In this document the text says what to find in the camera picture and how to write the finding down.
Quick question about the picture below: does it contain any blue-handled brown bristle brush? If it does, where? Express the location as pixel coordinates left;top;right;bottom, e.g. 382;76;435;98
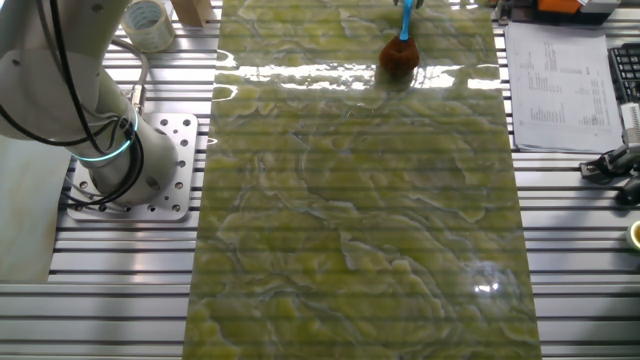
378;0;421;79

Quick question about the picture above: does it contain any black tool base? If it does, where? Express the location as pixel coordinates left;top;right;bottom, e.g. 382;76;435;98
497;0;621;26

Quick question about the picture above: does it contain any orange plastic block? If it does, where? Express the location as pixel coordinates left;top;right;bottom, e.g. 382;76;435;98
537;0;584;15

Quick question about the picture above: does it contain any white paper with table print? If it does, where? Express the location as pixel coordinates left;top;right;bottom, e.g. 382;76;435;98
503;21;625;155

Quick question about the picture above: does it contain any green marble pattern mat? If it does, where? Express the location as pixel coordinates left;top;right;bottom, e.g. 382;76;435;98
182;0;544;360

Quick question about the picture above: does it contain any wooden block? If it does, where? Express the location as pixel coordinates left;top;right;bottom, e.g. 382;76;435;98
170;0;215;29

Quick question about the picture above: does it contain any black keyboard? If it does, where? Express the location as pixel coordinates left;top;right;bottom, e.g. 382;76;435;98
607;43;640;106

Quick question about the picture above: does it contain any grey tape roll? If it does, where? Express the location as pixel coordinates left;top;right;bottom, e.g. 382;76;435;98
121;0;176;54

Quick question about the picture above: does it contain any silver handheld device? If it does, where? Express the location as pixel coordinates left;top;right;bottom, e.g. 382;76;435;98
579;102;640;181

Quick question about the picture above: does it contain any black rounded device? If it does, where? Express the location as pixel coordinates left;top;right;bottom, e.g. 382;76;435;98
615;173;640;206

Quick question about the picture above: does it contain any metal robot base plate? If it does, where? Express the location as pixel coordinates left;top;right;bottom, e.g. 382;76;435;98
66;112;200;223

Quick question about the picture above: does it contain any grey base cable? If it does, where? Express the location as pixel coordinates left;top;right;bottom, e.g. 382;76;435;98
107;37;151;116

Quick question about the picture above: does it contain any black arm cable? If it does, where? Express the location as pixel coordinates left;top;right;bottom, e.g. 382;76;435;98
0;0;146;209

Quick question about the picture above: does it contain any red button with yellow ring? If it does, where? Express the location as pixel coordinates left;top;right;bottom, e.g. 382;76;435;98
625;219;640;251

